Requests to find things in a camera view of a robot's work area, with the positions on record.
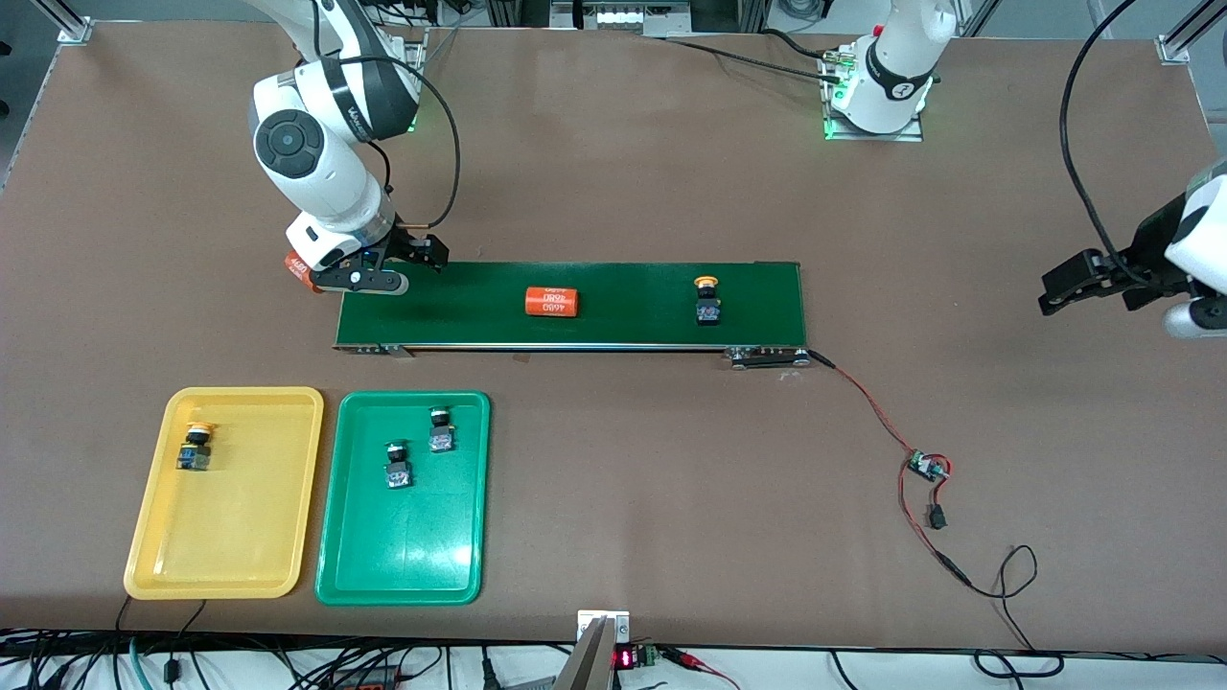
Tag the orange 4680 cylinder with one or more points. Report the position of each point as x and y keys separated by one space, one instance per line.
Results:
x=295 y=268
x=553 y=303

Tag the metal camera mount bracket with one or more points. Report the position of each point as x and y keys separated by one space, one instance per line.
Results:
x=590 y=661

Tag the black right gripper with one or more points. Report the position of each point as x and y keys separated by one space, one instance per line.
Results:
x=406 y=247

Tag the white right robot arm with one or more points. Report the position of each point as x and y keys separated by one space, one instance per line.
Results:
x=316 y=163

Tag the yellow plastic tray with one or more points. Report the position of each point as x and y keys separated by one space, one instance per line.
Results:
x=240 y=517

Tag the green plastic tray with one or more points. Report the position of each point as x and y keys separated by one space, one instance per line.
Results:
x=431 y=537

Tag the red clip lead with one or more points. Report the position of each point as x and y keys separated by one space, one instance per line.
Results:
x=685 y=657

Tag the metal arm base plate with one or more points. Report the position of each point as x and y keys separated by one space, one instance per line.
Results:
x=832 y=120
x=420 y=57

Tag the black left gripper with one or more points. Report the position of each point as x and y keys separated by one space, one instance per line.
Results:
x=1143 y=260

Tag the aluminium frame profile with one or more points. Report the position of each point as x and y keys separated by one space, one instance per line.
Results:
x=72 y=27
x=1177 y=46

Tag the green push button switch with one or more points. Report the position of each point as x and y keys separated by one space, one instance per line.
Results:
x=441 y=441
x=400 y=474

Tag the red digit display module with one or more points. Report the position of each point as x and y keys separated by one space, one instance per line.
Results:
x=625 y=658

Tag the green conveyor belt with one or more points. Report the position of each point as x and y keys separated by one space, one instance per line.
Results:
x=623 y=331

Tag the small black connector plug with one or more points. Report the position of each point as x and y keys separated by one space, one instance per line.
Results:
x=937 y=519

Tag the yellow push button switch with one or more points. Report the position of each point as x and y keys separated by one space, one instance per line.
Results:
x=708 y=309
x=195 y=457

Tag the small green circuit board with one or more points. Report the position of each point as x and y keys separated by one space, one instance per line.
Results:
x=925 y=466

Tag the orange electronic device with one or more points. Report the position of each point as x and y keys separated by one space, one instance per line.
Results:
x=369 y=682

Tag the metal frame rack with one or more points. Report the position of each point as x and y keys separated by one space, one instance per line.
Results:
x=623 y=17

